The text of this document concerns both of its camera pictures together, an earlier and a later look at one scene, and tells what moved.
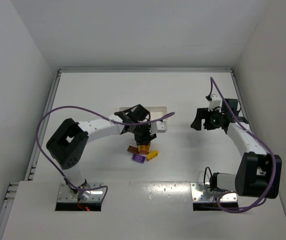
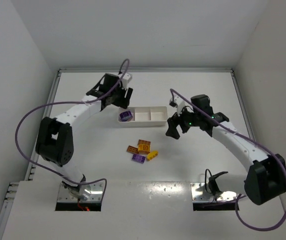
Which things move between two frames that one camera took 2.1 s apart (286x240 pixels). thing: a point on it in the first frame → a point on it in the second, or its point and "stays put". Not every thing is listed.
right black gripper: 205,119 → 178,120
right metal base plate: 201,193 stays put
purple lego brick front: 139,158 stays put
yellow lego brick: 152,154 stays put
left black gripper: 142,138 → 121,97
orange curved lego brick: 144,148 stays put
